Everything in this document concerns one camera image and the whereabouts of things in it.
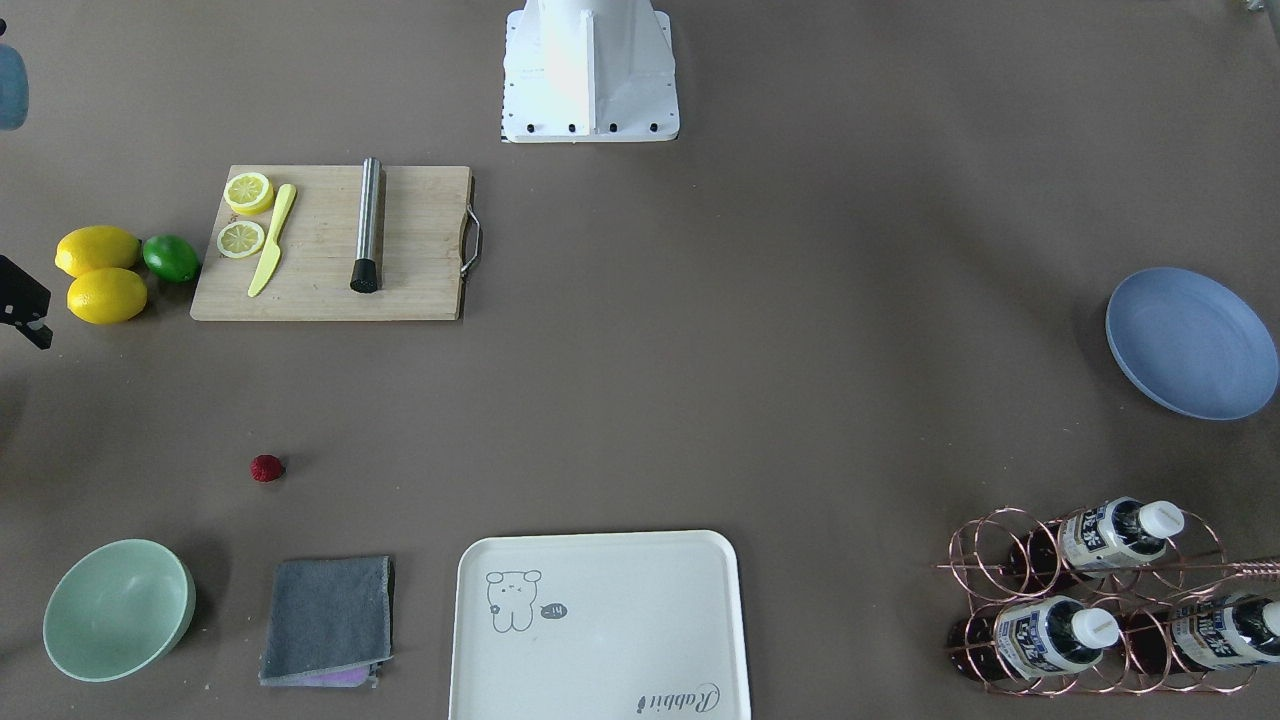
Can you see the red strawberry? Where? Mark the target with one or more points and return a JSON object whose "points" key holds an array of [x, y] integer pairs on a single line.
{"points": [[265, 468]]}

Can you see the blue round plate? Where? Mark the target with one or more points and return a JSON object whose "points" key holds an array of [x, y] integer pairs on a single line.
{"points": [[1191, 344]]}

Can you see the cream rabbit tray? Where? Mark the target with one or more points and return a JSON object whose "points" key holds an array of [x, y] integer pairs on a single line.
{"points": [[636, 625]]}

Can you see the steel muddler black tip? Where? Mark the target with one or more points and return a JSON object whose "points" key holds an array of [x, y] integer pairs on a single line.
{"points": [[366, 277]]}

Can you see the wooden cutting board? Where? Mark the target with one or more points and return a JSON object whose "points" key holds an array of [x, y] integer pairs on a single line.
{"points": [[423, 251]]}

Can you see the yellow plastic knife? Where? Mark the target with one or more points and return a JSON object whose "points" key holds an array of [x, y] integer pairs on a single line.
{"points": [[271, 252]]}

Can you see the grey folded cloth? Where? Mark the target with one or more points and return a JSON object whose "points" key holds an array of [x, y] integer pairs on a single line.
{"points": [[330, 623]]}

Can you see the lemon slice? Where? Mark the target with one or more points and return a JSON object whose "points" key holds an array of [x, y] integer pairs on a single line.
{"points": [[240, 239]]}

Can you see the lemon half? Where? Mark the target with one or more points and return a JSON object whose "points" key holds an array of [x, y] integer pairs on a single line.
{"points": [[249, 194]]}

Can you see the green lime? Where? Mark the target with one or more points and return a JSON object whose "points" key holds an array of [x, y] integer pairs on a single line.
{"points": [[170, 258]]}

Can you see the dark drink bottle middle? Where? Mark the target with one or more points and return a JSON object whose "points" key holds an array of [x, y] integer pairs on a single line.
{"points": [[1028, 641]]}

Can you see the dark drink bottle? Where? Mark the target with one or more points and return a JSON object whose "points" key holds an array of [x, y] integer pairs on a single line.
{"points": [[1120, 534], [1028, 641], [1237, 630]]}

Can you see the whole lemon lower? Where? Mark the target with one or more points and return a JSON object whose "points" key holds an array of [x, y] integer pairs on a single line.
{"points": [[107, 296]]}

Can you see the whole lemon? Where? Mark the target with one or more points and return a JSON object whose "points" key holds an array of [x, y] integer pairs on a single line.
{"points": [[107, 296], [96, 247]]}

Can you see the whole lemon upper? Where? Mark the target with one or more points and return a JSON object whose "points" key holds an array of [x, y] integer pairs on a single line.
{"points": [[96, 247]]}

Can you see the green bowl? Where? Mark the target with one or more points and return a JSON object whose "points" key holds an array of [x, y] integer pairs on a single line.
{"points": [[118, 609]]}

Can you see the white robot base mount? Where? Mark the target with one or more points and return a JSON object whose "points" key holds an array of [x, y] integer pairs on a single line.
{"points": [[589, 72]]}

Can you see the copper wire bottle rack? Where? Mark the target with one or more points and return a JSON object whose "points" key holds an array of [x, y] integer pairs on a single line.
{"points": [[1196, 569]]}

